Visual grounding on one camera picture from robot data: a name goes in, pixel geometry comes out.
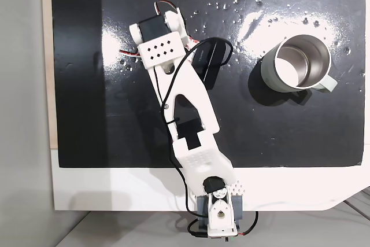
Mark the black table mat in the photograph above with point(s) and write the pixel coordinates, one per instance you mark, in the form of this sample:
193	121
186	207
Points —
260	128

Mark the black camera box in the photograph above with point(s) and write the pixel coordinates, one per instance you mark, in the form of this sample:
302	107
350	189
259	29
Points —
208	63

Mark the grey table clamp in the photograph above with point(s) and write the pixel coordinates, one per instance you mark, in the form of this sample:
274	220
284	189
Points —
238	205
202	209

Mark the pale green steel mug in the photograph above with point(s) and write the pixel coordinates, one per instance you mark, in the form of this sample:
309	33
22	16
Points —
299	64

